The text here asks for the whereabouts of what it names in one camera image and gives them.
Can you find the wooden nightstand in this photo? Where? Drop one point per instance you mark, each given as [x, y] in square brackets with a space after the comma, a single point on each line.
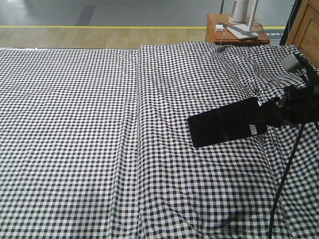
[226, 37]

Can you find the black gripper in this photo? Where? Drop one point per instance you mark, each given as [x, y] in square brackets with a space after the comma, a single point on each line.
[300, 105]

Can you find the black smartphone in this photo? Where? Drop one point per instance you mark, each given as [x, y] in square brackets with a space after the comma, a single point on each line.
[227, 123]

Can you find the checkered duvet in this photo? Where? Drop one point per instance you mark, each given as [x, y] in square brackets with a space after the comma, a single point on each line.
[260, 187]

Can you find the white desk lamp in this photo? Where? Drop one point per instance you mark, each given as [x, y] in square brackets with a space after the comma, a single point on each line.
[244, 31]

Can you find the black white checkered bedsheet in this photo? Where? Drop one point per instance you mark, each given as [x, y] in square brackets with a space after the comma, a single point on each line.
[68, 144]

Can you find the wooden headboard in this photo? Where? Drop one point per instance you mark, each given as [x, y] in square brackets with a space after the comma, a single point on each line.
[305, 30]

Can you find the white cylindrical speaker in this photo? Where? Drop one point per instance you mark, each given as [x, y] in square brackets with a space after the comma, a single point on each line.
[239, 12]

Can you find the white charger adapter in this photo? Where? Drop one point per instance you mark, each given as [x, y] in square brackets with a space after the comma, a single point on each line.
[219, 28]

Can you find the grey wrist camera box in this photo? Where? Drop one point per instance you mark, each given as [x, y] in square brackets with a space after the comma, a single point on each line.
[291, 64]

